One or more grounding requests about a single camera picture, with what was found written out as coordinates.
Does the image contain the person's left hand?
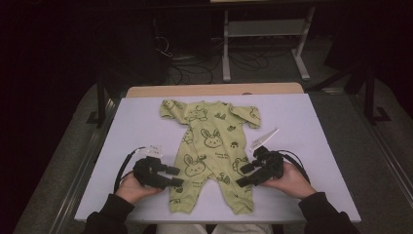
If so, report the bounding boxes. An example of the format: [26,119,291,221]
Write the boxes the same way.
[114,173,165,206]

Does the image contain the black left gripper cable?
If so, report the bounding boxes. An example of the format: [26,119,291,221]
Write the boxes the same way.
[113,146,148,195]

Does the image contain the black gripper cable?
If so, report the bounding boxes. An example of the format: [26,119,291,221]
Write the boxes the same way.
[113,146,148,195]
[276,149,312,183]

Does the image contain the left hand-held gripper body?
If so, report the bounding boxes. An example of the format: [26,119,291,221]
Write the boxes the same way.
[132,144,169,190]

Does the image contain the black floor cables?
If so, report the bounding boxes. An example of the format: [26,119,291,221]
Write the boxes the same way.
[155,35,295,86]

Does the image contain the black metal stand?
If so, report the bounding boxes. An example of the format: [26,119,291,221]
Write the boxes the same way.
[85,77,115,129]
[343,62,393,127]

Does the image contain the wooden table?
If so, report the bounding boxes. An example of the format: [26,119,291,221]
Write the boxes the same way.
[125,82,305,98]

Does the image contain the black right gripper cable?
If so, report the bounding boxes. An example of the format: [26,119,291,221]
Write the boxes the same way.
[276,149,312,183]

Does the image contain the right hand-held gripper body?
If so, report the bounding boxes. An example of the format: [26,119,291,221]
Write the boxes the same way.
[248,127,285,187]

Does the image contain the white metal desk frame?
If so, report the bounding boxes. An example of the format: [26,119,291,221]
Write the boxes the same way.
[221,5,317,83]

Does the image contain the person's right hand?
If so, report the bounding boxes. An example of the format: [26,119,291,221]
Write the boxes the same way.
[260,161,318,200]

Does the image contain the green printed baby romper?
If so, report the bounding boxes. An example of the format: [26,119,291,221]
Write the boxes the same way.
[159,98,262,215]

